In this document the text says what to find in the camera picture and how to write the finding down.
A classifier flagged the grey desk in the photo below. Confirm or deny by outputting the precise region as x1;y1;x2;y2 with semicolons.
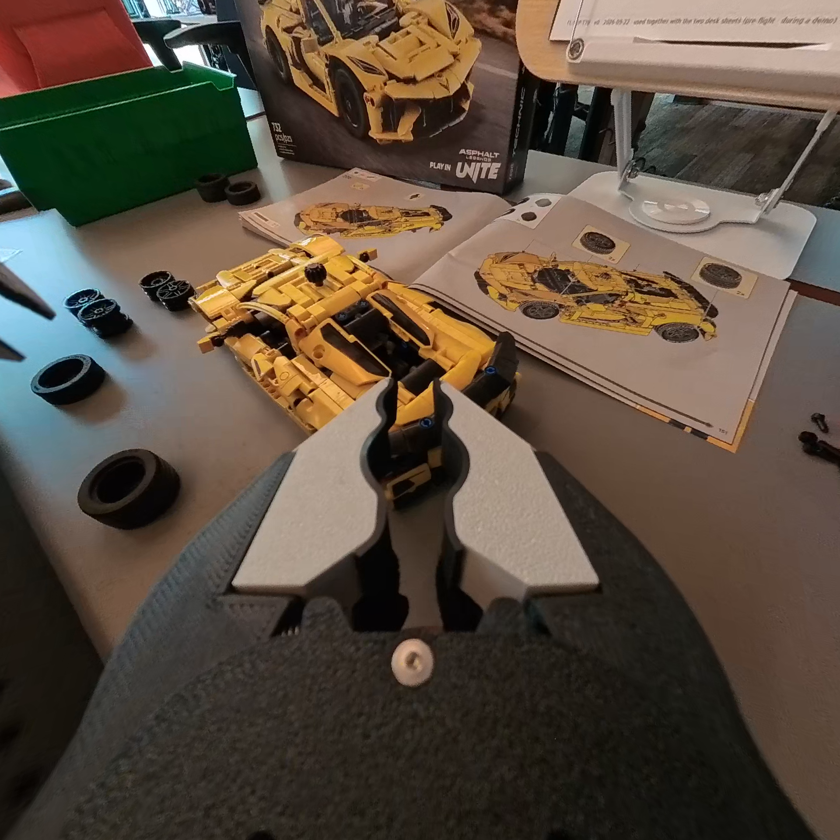
0;147;840;840

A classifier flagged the white rounded object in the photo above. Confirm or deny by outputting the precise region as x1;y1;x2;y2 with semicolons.
566;172;818;280

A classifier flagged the red plastic bin with handle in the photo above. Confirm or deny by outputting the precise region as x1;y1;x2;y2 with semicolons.
0;0;155;99

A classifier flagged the green plastic bin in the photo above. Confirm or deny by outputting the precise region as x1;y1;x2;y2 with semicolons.
0;62;258;227

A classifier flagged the toy car set box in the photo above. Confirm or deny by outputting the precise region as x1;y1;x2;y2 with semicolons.
235;0;542;196

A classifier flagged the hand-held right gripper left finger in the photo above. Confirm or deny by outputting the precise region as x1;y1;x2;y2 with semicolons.
231;377;401;632

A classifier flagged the printed instruction sheet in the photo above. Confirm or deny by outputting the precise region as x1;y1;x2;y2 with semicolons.
550;0;840;50

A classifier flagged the wheel picture instruction booklet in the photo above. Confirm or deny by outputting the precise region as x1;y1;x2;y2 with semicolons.
412;193;798;454

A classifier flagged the cluster of small loose bricks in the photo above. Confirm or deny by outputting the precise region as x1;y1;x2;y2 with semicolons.
797;410;840;470

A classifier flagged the yellow toy brick car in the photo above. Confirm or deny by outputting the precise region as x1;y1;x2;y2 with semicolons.
189;235;521;509

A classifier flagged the dark office chair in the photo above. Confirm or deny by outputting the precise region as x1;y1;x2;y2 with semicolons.
147;16;260;93

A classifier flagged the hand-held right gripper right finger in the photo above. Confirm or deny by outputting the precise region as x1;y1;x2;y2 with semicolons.
433;379;600;632

